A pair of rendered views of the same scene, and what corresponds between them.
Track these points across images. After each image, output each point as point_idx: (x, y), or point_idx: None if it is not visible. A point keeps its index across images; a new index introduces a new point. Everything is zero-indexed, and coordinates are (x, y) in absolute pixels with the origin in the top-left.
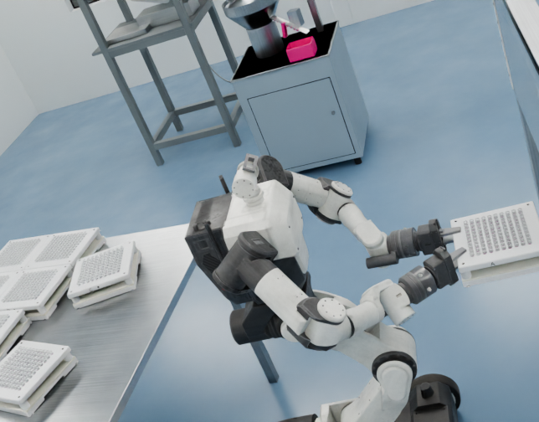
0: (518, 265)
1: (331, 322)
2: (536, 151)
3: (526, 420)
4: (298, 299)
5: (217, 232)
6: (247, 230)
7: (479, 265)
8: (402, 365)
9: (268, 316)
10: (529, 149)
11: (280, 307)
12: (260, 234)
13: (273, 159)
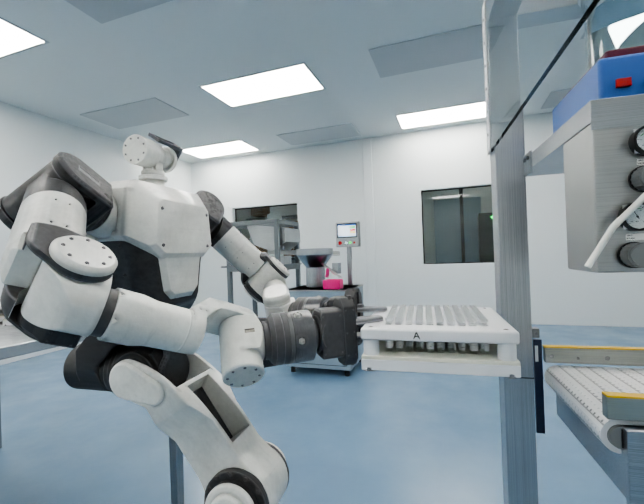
0: (459, 356)
1: (55, 264)
2: (506, 239)
3: None
4: (48, 223)
5: None
6: None
7: (395, 332)
8: (244, 498)
9: (106, 346)
10: (498, 234)
11: (13, 228)
12: (116, 193)
13: (218, 201)
